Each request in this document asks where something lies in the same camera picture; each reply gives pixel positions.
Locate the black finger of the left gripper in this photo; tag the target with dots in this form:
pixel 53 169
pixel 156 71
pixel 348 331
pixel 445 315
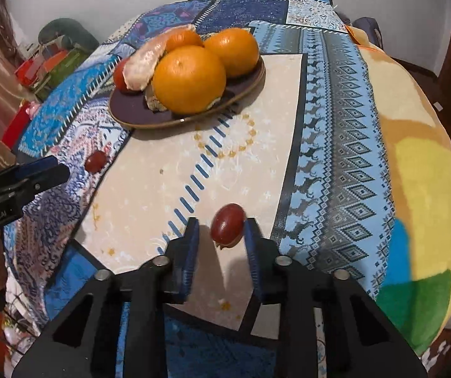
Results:
pixel 17 171
pixel 26 190

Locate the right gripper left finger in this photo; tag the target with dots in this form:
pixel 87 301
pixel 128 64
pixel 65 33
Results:
pixel 82 340

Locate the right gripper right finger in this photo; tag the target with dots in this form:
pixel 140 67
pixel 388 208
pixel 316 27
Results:
pixel 360 340

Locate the red tomato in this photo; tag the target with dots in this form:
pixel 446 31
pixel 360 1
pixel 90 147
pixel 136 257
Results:
pixel 119 80

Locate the large orange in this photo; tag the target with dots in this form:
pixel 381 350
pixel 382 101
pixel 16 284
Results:
pixel 236 48
pixel 189 80

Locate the red jujube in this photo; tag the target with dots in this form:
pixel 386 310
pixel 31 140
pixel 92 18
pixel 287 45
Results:
pixel 95 162
pixel 227 225

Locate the red jujube on bedspread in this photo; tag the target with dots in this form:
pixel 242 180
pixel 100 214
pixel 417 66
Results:
pixel 95 162

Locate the yellow orange fleece blanket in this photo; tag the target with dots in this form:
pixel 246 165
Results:
pixel 416 293

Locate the dark purple round plate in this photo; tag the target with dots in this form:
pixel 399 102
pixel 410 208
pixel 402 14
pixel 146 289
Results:
pixel 131 109

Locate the green patterned box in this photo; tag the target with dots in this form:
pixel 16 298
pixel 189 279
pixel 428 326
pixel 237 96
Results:
pixel 55 70

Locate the pink pomelo segment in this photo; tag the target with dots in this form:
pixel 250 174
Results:
pixel 140 66

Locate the grey plush toy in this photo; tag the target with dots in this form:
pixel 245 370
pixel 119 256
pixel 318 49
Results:
pixel 72 31

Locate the small mandarin orange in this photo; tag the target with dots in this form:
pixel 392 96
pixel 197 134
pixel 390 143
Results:
pixel 183 38

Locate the blue patchwork bedspread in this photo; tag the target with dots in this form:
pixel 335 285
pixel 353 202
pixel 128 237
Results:
pixel 309 163

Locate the large orange on plate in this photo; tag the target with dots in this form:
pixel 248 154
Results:
pixel 236 48

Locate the dark bag behind bed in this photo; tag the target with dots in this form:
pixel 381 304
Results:
pixel 371 29

